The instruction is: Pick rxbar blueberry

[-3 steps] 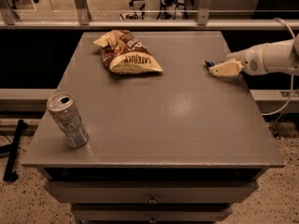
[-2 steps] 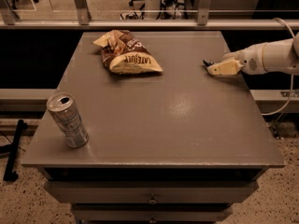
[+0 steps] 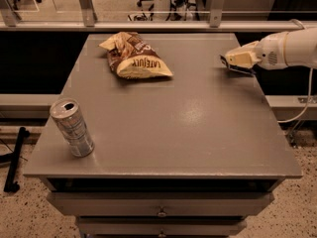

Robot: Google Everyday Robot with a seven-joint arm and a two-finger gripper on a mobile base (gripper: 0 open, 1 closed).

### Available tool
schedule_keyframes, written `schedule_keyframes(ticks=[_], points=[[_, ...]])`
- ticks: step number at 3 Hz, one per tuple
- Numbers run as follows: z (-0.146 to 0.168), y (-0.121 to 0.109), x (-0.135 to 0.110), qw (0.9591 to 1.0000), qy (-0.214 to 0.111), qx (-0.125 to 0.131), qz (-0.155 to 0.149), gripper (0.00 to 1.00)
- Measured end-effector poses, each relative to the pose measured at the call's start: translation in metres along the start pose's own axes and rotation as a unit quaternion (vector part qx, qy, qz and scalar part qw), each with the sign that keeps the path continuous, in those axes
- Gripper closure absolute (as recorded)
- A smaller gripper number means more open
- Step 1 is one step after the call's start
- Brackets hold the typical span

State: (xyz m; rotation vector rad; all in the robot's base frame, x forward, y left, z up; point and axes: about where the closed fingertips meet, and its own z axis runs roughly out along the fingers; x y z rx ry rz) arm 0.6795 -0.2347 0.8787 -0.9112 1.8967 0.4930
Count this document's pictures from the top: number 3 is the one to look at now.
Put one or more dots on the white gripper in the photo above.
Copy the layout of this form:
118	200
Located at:
269	54

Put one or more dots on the blue rxbar blueberry bar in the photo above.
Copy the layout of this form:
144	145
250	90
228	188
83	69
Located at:
235	68

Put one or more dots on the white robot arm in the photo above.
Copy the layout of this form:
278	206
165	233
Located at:
300	48

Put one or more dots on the dark office chair base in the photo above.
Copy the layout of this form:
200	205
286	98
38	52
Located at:
145	13

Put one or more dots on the grey drawer cabinet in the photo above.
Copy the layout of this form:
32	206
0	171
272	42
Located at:
205	129

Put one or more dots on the brown chip bag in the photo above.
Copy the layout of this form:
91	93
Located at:
130	57

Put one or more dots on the top drawer with knob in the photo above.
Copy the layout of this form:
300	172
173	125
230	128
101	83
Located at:
160	204

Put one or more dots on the drawer with knob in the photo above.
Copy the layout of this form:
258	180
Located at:
160	204
160	227

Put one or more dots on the silver drink can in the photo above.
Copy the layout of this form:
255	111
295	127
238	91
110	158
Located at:
68	118

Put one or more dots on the black stand leg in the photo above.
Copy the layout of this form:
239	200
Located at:
10	184

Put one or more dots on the metal railing frame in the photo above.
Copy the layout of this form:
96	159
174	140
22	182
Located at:
157	15

